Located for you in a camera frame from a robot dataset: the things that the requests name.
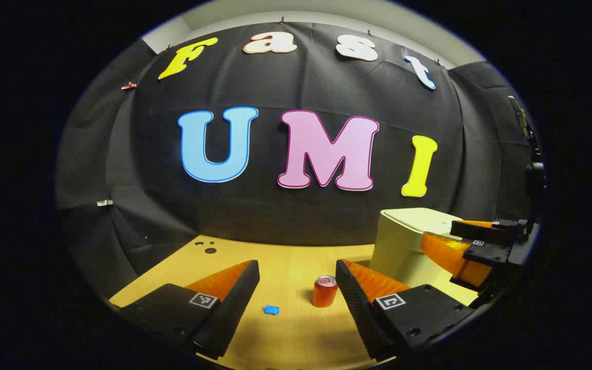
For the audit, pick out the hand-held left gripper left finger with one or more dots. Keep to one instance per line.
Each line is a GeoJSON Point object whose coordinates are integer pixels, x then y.
{"type": "Point", "coordinates": [234, 303]}

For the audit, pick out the blue paper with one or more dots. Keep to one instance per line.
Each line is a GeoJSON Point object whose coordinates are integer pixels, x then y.
{"type": "Point", "coordinates": [271, 310]}

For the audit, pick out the black backdrop cloth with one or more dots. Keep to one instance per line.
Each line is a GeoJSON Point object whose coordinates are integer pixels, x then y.
{"type": "Point", "coordinates": [301, 216]}

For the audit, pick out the green desktop garbage bin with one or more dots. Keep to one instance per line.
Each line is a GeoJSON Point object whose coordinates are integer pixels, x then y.
{"type": "Point", "coordinates": [399, 241]}

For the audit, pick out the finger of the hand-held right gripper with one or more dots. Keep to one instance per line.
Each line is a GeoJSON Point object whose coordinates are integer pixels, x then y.
{"type": "Point", "coordinates": [481, 231]}
{"type": "Point", "coordinates": [450, 257]}

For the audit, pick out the silver cloth clip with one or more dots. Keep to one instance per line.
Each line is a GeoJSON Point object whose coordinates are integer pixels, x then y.
{"type": "Point", "coordinates": [104, 202]}

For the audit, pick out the wooden desktop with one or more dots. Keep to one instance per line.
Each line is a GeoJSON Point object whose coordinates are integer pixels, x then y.
{"type": "Point", "coordinates": [285, 267]}

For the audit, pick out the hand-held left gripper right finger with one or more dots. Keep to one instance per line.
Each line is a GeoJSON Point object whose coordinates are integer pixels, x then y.
{"type": "Point", "coordinates": [357, 308]}

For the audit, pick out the red pop can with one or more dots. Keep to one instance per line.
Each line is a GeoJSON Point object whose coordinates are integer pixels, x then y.
{"type": "Point", "coordinates": [324, 294]}

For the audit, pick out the copper cloth clip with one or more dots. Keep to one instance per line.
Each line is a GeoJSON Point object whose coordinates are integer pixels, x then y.
{"type": "Point", "coordinates": [129, 86]}

